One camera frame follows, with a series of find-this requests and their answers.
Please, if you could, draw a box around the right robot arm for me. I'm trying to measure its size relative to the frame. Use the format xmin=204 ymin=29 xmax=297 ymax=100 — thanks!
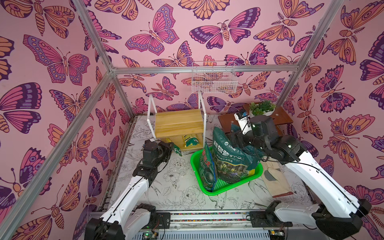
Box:
xmin=230 ymin=110 xmax=372 ymax=240

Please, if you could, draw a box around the tan work glove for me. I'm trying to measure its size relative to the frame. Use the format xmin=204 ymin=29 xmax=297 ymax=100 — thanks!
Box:
xmin=260 ymin=159 xmax=294 ymax=198

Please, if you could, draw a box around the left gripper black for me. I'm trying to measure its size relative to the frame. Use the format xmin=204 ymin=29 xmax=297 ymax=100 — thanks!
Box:
xmin=152 ymin=141 xmax=173 ymax=170

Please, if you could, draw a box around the brown wooden step stand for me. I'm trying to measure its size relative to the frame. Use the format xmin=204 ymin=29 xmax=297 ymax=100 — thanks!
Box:
xmin=217 ymin=102 xmax=294 ymax=136

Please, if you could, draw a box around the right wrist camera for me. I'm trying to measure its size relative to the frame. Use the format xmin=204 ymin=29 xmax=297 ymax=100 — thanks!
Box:
xmin=234 ymin=109 xmax=252 ymax=136

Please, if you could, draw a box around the white frame wooden shelf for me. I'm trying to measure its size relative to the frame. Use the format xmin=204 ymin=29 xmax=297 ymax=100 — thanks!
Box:
xmin=147 ymin=91 xmax=207 ymax=151

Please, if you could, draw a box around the green plastic basket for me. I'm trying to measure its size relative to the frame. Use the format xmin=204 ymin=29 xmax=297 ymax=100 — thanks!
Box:
xmin=190 ymin=150 xmax=264 ymax=196

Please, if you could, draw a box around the white wire basket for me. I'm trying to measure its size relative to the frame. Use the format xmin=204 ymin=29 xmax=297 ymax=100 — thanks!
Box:
xmin=191 ymin=65 xmax=238 ymax=95

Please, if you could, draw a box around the blue green soil bag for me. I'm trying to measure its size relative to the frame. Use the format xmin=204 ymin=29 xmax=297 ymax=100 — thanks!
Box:
xmin=199 ymin=144 xmax=217 ymax=192

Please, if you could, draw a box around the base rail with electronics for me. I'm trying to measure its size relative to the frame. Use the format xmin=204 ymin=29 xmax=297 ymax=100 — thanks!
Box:
xmin=77 ymin=208 xmax=310 ymax=240

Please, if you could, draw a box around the aluminium cage frame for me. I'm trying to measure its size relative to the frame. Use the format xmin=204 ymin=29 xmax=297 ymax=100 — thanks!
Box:
xmin=0 ymin=0 xmax=346 ymax=240

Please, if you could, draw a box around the succulent plant white pot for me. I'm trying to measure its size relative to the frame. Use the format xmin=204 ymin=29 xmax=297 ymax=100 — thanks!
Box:
xmin=250 ymin=101 xmax=276 ymax=116

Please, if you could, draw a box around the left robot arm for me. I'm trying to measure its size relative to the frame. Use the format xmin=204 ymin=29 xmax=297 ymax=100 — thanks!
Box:
xmin=84 ymin=140 xmax=174 ymax=240

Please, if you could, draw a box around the yellow green packet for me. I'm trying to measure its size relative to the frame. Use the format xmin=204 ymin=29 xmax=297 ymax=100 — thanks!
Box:
xmin=173 ymin=145 xmax=183 ymax=157
xmin=183 ymin=134 xmax=200 ymax=148

